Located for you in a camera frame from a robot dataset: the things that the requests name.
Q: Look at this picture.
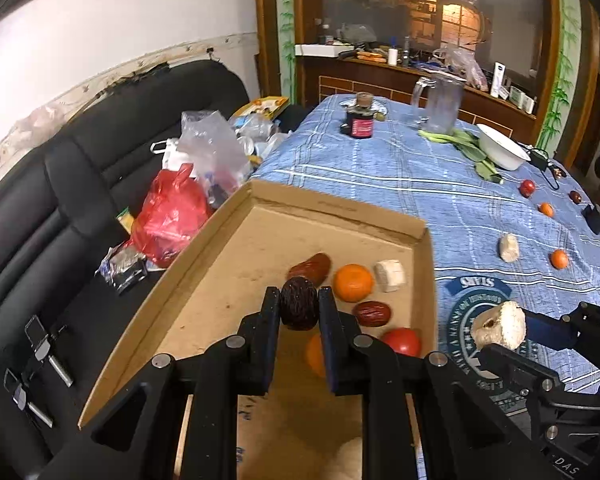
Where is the wooden glass cabinet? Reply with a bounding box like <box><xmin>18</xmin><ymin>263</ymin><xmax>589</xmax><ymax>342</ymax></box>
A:
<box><xmin>254</xmin><ymin>0</ymin><xmax>563</xmax><ymax>161</ymax></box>

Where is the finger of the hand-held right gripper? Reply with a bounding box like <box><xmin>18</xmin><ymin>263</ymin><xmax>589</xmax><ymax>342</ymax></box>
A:
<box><xmin>522</xmin><ymin>301</ymin><xmax>600</xmax><ymax>356</ymax></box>
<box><xmin>479</xmin><ymin>344</ymin><xmax>566</xmax><ymax>403</ymax></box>

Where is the clear plastic bag with food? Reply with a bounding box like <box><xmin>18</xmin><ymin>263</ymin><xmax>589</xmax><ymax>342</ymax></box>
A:
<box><xmin>432</xmin><ymin>44</ymin><xmax>488</xmax><ymax>88</ymax></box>

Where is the silver foil packet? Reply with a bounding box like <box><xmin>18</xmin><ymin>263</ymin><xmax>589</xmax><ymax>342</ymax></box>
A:
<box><xmin>96</xmin><ymin>245</ymin><xmax>148</xmax><ymax>295</ymax></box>

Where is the large orange with stem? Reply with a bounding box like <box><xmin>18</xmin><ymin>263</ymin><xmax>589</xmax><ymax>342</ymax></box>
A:
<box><xmin>304</xmin><ymin>332</ymin><xmax>327</xmax><ymax>378</ymax></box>

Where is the white tube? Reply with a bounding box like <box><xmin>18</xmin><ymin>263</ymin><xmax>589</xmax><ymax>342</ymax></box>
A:
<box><xmin>490</xmin><ymin>62</ymin><xmax>507</xmax><ymax>98</ymax></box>

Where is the black pouch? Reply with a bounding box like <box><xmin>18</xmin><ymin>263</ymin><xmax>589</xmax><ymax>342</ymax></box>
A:
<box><xmin>581</xmin><ymin>203</ymin><xmax>600</xmax><ymax>234</ymax></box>

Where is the brown cardboard box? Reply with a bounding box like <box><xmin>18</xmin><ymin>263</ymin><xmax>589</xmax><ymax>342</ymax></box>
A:
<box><xmin>77</xmin><ymin>178</ymin><xmax>438</xmax><ymax>480</ymax></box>

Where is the blue plaid tablecloth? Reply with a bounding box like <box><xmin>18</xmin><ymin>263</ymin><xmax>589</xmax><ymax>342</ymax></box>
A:
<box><xmin>250</xmin><ymin>92</ymin><xmax>600</xmax><ymax>411</ymax></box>

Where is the large red tomato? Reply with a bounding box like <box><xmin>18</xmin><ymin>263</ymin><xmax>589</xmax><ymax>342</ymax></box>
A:
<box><xmin>380</xmin><ymin>327</ymin><xmax>422</xmax><ymax>358</ymax></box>

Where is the white plastic bag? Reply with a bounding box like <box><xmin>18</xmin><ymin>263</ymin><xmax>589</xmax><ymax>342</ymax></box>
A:
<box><xmin>150</xmin><ymin>137</ymin><xmax>191</xmax><ymax>171</ymax></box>

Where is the bamboo wall decoration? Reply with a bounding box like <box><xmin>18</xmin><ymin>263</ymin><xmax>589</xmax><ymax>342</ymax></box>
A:
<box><xmin>537</xmin><ymin>0</ymin><xmax>583</xmax><ymax>153</ymax></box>
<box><xmin>275</xmin><ymin>0</ymin><xmax>298</xmax><ymax>98</ymax></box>

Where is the green leafy vegetable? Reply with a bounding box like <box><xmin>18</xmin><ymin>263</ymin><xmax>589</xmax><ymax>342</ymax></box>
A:
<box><xmin>419</xmin><ymin>128</ymin><xmax>506</xmax><ymax>183</ymax></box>

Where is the white yam piece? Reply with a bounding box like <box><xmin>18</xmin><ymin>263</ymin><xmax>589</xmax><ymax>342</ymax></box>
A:
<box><xmin>470</xmin><ymin>300</ymin><xmax>527</xmax><ymax>351</ymax></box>
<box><xmin>498</xmin><ymin>234</ymin><xmax>521</xmax><ymax>263</ymax></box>

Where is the dark bottle with red label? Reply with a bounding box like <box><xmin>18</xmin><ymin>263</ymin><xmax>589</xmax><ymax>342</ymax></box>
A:
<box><xmin>340</xmin><ymin>92</ymin><xmax>376</xmax><ymax>139</ymax></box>

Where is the dark wrinkled red date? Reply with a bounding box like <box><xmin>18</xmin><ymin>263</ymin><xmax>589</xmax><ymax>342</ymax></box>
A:
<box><xmin>279</xmin><ymin>277</ymin><xmax>322</xmax><ymax>332</ymax></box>

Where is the white yam piece on table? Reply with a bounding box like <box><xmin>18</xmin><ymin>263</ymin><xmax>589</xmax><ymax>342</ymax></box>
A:
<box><xmin>498</xmin><ymin>234</ymin><xmax>521</xmax><ymax>263</ymax></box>

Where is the white bowl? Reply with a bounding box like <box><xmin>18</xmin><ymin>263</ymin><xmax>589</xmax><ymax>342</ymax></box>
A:
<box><xmin>476</xmin><ymin>123</ymin><xmax>532</xmax><ymax>171</ymax></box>

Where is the clear plastic pitcher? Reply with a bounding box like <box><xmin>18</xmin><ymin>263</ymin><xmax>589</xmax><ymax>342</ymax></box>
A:
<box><xmin>411</xmin><ymin>72</ymin><xmax>467</xmax><ymax>135</ymax></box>

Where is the flat white box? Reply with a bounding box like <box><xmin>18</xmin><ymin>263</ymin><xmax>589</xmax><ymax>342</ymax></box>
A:
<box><xmin>294</xmin><ymin>43</ymin><xmax>355</xmax><ymax>58</ymax></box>

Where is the red plastic bag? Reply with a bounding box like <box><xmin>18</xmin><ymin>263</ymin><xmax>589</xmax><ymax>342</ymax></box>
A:
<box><xmin>130</xmin><ymin>162</ymin><xmax>213</xmax><ymax>268</ymax></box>

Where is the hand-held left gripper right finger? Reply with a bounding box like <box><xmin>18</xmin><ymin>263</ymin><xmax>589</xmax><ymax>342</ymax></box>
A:
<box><xmin>317</xmin><ymin>285</ymin><xmax>553</xmax><ymax>480</ymax></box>

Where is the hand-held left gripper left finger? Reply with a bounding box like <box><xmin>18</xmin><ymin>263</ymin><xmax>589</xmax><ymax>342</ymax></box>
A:
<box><xmin>35</xmin><ymin>286</ymin><xmax>282</xmax><ymax>480</ymax></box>

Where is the black sofa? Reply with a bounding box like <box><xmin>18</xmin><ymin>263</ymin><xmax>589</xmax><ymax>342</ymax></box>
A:
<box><xmin>0</xmin><ymin>59</ymin><xmax>311</xmax><ymax>480</ymax></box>

